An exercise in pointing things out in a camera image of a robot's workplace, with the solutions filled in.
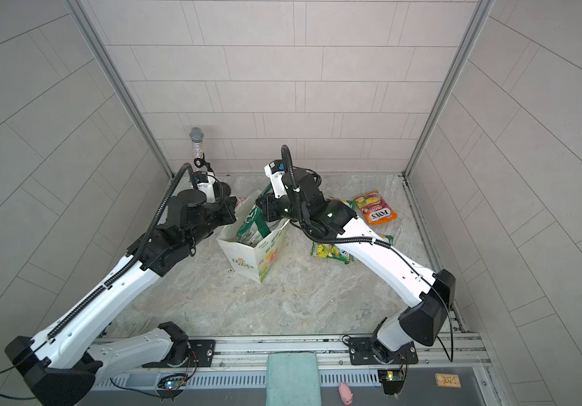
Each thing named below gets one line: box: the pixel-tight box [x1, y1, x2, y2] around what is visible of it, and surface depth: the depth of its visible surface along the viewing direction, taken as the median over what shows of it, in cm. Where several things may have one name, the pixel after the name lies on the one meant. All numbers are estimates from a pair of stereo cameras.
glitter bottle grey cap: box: [189, 126, 204, 143], surface depth 89 cm
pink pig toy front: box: [338, 382, 354, 406], surface depth 66 cm
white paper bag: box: [216, 189, 291, 284], surface depth 72 cm
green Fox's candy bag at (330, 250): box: [310, 242, 352, 265], surface depth 91 cm
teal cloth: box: [265, 350, 323, 406], surface depth 68 cm
